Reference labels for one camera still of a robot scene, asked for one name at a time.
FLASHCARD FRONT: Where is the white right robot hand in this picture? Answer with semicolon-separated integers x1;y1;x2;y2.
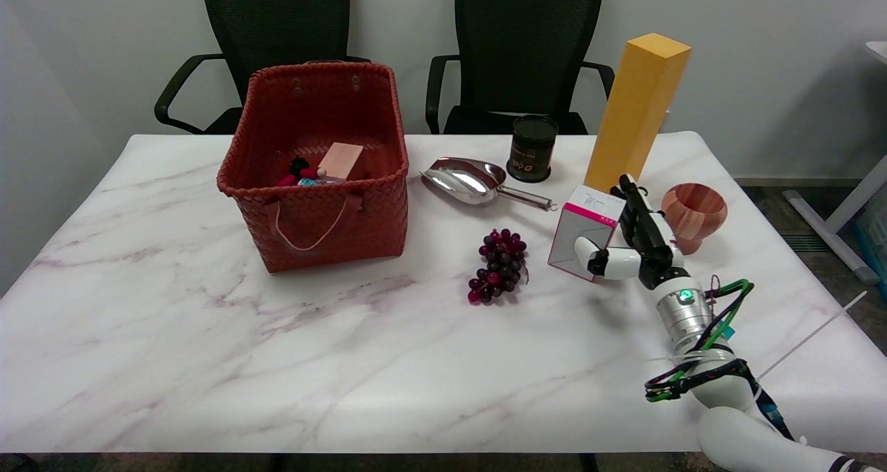
574;174;691;290

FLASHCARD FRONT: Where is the white paper box pink trim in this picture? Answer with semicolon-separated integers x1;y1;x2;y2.
547;185;626;282

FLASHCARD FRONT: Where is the tall yellow box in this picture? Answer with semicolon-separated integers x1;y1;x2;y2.
583;33;692;194

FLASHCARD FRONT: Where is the wooden cup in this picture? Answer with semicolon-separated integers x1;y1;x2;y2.
660;183;728;255

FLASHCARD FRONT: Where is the purple plastic grape bunch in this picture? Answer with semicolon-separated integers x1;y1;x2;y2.
467;229;530;306

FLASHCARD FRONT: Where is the black tin can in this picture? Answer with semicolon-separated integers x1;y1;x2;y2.
507;114;559;184

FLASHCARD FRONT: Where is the silver metal scoop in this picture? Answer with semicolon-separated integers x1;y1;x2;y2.
421;157;558;212

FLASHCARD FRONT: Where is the black mesh office chair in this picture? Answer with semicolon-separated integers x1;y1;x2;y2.
154;0;372;136
425;0;616;136

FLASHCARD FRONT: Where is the pink block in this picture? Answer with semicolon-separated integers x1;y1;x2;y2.
317;142;365;180

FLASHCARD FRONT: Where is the red woven basket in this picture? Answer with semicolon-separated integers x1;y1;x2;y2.
217;61;410;274

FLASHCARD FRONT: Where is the small red black doll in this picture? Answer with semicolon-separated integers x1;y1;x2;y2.
276;157;327;187

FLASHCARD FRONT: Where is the black green cable bundle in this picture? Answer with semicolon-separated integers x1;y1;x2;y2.
644;275;796;442

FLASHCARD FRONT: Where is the white desk frame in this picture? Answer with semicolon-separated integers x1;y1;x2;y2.
783;41;887;284

